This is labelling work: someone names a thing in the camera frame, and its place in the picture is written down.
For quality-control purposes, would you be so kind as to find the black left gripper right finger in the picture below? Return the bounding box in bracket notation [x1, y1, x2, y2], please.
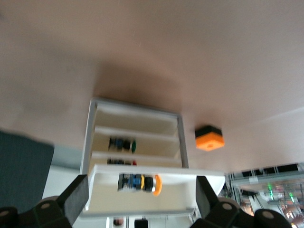
[195, 175, 242, 228]

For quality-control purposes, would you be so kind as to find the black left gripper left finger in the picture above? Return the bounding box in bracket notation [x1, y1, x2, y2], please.
[32, 174, 90, 228]

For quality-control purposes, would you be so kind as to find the white plastic drawer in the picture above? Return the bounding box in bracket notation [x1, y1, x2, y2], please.
[95, 104, 179, 135]
[92, 125, 181, 159]
[79, 163, 226, 218]
[90, 152, 183, 168]

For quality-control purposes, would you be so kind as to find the red push button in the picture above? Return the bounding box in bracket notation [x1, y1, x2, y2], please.
[107, 157, 138, 166]

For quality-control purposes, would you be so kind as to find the white drawer cabinet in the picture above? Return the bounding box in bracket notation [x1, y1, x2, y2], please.
[79, 96, 190, 175]

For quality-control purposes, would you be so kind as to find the green push button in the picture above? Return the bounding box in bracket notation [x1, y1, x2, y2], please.
[108, 135, 138, 153]

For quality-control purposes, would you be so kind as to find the orange box with black base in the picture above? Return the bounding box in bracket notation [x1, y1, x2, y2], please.
[194, 125, 226, 152]

